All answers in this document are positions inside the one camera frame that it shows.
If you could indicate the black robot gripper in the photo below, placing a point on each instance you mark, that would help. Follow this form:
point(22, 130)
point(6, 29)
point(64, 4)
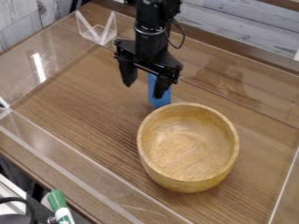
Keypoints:
point(147, 53)

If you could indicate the blue rectangular block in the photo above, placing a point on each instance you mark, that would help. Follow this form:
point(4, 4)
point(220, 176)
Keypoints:
point(167, 95)

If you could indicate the brown wooden bowl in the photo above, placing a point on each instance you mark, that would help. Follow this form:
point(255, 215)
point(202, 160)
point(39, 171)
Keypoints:
point(188, 147)

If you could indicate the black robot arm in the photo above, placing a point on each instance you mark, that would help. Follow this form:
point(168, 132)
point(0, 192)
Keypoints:
point(156, 13)

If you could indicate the green white marker pen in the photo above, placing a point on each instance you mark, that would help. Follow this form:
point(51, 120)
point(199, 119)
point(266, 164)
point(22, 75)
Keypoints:
point(59, 207)

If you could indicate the clear acrylic corner bracket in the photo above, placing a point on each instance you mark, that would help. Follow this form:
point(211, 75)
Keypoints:
point(100, 34)

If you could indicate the clear acrylic tray wall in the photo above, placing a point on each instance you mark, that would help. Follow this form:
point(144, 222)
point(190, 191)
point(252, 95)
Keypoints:
point(96, 192)

